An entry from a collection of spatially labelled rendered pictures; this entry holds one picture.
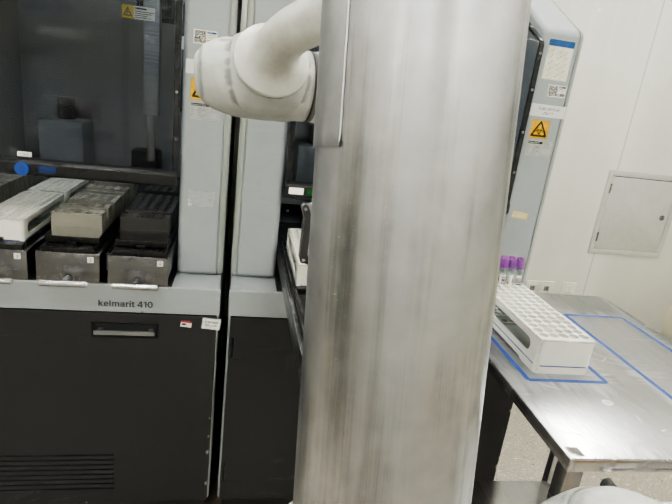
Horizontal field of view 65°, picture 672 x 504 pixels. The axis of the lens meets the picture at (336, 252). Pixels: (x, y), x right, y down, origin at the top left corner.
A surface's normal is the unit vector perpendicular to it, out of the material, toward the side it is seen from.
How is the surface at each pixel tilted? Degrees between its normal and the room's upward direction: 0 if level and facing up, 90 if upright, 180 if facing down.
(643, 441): 0
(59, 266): 90
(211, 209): 90
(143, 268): 90
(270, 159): 90
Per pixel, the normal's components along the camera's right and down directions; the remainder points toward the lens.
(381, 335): -0.23, 0.13
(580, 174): 0.17, 0.31
